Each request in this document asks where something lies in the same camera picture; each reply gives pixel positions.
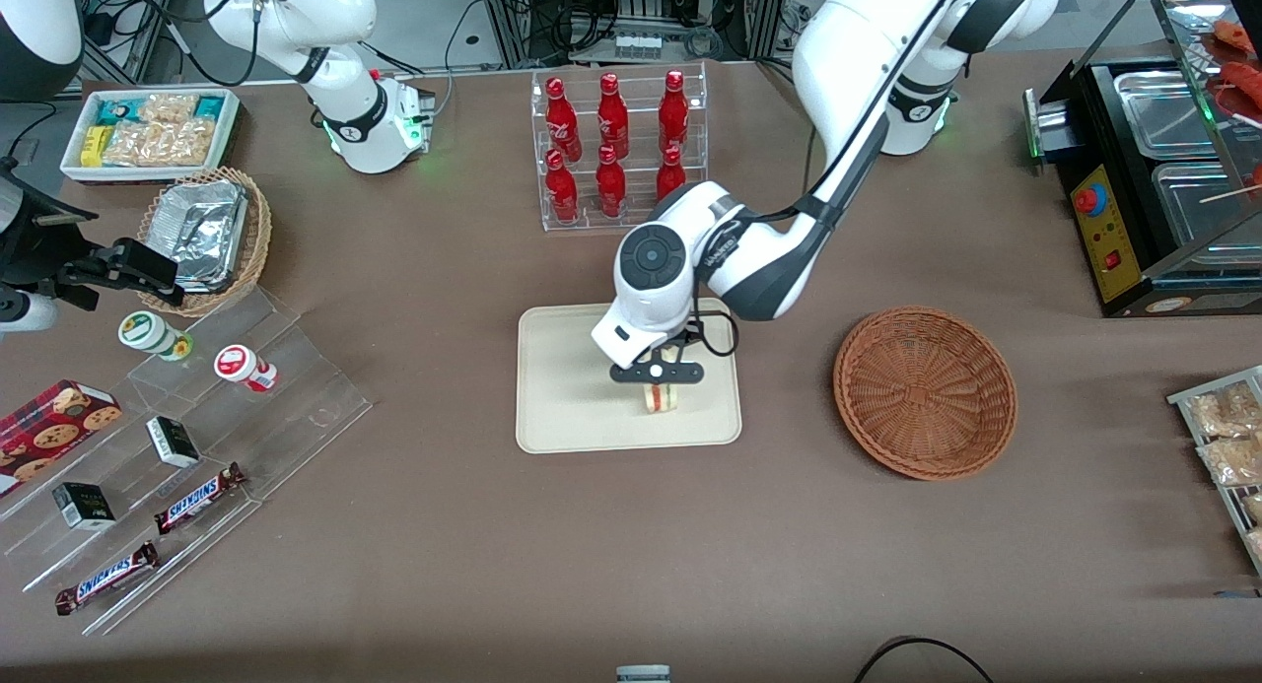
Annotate steel warmer pan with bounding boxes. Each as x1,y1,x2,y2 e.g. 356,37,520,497
1112,65,1224,162
1151,159,1262,247

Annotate clear acrylic stepped display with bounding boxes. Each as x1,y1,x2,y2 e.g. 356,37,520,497
0,286,375,638

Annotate green lid yogurt cup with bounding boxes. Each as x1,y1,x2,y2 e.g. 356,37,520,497
117,309,196,363

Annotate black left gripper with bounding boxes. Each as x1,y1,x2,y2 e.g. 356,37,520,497
608,318,707,409

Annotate white rectangular snack bin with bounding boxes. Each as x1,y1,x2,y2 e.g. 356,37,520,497
60,88,244,185

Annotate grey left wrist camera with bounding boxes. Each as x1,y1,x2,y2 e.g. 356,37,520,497
590,304,692,372

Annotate black table cable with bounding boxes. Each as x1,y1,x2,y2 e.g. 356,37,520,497
852,636,998,683

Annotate black hot food warmer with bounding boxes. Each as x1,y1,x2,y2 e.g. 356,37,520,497
1022,0,1262,320

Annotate brown round wicker basket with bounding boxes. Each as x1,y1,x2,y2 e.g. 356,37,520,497
833,306,1018,483

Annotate silver foil container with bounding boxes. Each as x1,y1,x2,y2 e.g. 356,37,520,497
149,179,248,294

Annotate red sausage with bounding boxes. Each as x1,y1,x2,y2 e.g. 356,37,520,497
1211,18,1262,60
1218,60,1262,122

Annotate clear acrylic bottle rack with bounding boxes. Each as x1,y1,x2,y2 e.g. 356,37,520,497
530,61,710,234

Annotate red cola bottle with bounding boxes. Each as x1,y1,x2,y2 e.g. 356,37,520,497
544,76,584,164
595,144,628,220
544,149,581,225
655,144,688,203
596,72,631,162
658,69,691,156

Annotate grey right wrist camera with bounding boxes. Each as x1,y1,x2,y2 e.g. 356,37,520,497
0,289,60,336

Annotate large clear rice cracker bag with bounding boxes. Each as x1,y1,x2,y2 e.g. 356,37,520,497
103,118,216,169

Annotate red lid yogurt cup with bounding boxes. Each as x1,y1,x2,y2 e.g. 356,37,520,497
213,343,280,394

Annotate aluminium frame structure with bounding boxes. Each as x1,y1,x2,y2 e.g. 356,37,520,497
471,0,792,70

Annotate beige rectangular tray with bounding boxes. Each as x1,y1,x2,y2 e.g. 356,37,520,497
516,298,743,455

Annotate red plaid cookie box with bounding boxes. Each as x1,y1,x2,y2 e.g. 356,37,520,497
0,378,125,498

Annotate small clear rice cracker bag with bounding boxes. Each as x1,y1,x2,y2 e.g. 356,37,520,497
137,93,200,124

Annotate brown snickers bar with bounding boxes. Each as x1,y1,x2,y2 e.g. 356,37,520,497
53,540,162,617
153,462,248,537

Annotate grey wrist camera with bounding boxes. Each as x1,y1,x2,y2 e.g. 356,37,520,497
590,304,692,372
0,289,60,336

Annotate light oval wicker basket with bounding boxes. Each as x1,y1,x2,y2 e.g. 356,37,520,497
135,166,273,318

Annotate small black box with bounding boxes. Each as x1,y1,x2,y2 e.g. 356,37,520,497
50,481,117,532
145,415,202,470

